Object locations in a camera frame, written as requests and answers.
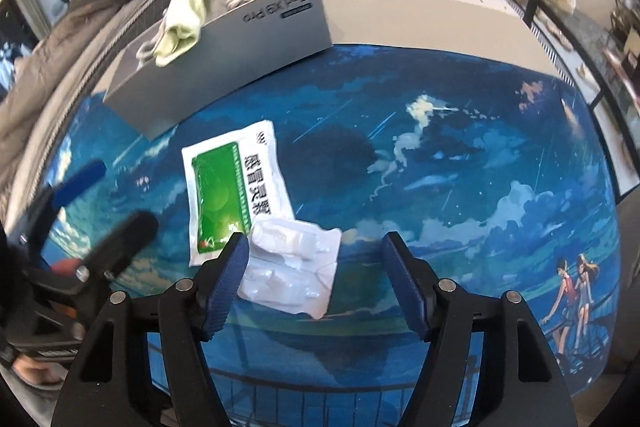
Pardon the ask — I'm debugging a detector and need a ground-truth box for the pale green cloth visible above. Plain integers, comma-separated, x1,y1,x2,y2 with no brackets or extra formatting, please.
152,0,208,68

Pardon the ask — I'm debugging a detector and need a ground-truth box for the olive jacket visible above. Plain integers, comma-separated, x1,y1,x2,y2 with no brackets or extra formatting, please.
0,0,151,158

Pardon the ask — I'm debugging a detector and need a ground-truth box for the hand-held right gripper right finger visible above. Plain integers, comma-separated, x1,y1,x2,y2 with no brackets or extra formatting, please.
381,231,573,427

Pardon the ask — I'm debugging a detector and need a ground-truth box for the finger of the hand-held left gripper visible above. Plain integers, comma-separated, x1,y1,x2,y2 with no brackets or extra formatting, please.
25,211,161,305
7,159,107,248

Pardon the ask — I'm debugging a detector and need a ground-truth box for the white plastic blister pack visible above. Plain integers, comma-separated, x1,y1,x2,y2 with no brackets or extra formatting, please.
235,214,343,320

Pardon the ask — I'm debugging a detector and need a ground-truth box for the grey quilted sofa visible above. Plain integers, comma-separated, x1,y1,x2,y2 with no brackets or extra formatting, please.
0,0,186,218

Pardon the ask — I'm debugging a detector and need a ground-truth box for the green and white sachet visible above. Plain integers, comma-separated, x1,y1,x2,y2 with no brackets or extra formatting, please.
181,119,296,268

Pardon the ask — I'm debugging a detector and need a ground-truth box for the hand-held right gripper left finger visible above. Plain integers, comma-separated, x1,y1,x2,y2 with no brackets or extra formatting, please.
50,232,251,427

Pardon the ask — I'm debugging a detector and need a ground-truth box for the grey cardboard box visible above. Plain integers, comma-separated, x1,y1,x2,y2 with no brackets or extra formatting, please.
102,0,335,142

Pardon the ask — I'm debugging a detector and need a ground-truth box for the person's left hand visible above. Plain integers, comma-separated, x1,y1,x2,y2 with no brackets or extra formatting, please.
12,349,68,388

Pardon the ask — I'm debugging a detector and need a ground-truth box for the blue sky printed desk mat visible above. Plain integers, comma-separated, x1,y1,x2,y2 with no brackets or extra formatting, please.
30,42,623,427

